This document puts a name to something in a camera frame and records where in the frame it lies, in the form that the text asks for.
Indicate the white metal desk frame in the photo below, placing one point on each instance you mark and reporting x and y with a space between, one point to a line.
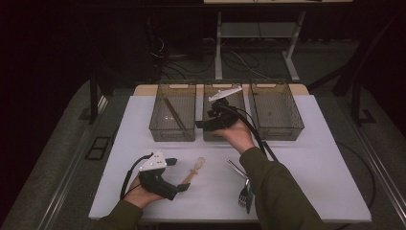
218 48

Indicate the white table mat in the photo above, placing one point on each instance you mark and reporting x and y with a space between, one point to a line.
207 198

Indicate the person's left hand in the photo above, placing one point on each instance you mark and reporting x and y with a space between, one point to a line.
140 196

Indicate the smoky clear plastic bin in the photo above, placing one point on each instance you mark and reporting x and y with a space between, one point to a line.
275 110
220 94
173 111

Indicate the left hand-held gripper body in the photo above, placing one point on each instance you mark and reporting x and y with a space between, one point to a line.
158 183

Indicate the black chopstick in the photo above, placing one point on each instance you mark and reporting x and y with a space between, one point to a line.
271 153

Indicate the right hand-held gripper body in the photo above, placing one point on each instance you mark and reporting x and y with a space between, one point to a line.
223 118

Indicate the metal rail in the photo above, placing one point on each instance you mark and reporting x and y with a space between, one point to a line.
68 172
379 166

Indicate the black floor plate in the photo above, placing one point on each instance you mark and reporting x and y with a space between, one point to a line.
97 148

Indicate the metal spoon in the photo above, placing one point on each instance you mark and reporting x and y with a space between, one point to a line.
237 169

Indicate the person's right hand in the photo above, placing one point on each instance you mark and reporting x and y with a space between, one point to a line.
237 137

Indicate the black metal stand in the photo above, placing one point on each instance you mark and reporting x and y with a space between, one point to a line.
93 102
356 99

